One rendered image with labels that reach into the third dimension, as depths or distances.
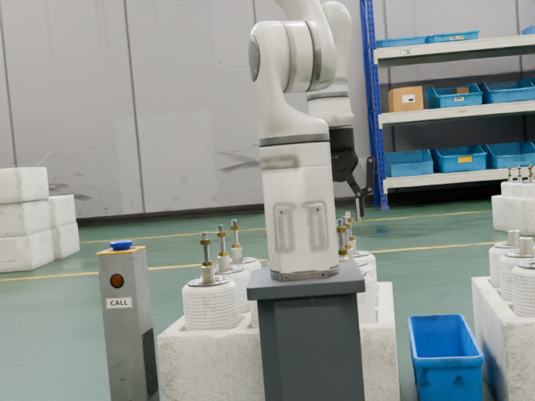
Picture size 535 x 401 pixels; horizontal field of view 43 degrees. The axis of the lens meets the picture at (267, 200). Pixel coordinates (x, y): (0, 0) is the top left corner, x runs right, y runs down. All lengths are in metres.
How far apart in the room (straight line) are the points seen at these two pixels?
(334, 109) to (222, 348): 0.43
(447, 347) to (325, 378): 0.60
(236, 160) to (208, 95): 0.67
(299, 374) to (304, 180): 0.24
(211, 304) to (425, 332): 0.48
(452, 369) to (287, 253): 0.40
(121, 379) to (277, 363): 0.49
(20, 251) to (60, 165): 3.09
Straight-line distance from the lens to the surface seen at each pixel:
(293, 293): 0.83
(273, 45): 0.85
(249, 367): 1.14
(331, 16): 1.12
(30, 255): 3.76
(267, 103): 0.85
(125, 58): 6.68
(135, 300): 1.25
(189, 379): 1.17
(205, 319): 1.16
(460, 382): 1.16
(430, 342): 1.43
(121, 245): 1.26
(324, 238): 0.85
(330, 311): 0.85
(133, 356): 1.28
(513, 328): 1.11
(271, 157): 0.86
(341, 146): 1.11
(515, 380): 1.13
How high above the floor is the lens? 0.45
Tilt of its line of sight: 3 degrees down
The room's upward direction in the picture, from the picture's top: 5 degrees counter-clockwise
